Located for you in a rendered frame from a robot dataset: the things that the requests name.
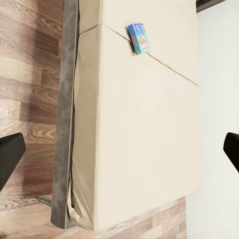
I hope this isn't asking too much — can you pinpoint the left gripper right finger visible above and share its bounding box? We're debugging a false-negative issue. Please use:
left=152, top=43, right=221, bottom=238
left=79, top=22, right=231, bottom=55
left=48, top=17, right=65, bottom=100
left=223, top=132, right=239, bottom=173

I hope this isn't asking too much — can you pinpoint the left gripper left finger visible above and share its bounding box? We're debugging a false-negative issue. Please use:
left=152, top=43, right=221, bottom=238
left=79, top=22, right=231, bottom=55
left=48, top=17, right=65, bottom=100
left=0, top=132, right=26, bottom=192

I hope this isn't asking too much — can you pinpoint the board game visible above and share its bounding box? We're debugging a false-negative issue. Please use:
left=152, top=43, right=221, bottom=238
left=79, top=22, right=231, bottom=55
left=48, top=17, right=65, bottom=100
left=128, top=23, right=150, bottom=55

